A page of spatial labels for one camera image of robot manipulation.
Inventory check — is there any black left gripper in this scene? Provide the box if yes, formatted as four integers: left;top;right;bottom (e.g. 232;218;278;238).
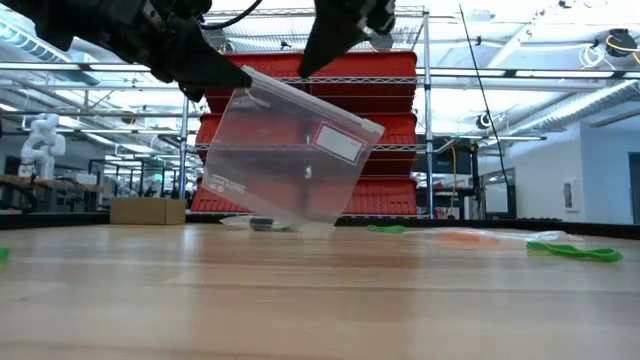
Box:
69;0;254;104

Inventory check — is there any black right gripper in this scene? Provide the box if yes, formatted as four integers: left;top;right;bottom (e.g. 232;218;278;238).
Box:
297;0;398;80

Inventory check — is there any clear plastic zip bag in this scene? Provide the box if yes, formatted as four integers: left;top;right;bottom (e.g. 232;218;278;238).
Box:
201;65;386;239
404;227;585;247
219;214;306;234

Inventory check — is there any orange rubber band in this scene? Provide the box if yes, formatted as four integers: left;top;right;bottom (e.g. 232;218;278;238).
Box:
438;231;501;247

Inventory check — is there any small cardboard box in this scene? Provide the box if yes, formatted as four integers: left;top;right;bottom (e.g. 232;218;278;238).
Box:
109;197;187;226

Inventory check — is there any black equipment rack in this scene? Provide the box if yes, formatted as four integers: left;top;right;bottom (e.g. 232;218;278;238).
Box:
414;139;481;221

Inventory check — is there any wooden workbench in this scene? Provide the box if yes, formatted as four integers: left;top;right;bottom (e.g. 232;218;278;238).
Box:
0;173;106;214

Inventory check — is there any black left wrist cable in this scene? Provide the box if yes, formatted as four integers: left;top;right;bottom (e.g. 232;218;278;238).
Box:
199;0;265;31

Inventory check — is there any chrome wire shelving cart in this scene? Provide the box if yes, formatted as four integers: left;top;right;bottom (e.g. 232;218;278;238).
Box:
177;5;436;221

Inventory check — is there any long black cable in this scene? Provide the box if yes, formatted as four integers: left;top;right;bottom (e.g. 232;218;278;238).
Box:
458;4;512;201

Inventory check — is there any black ceiling cable reel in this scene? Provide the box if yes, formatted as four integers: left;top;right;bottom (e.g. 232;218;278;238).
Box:
605;28;639;58

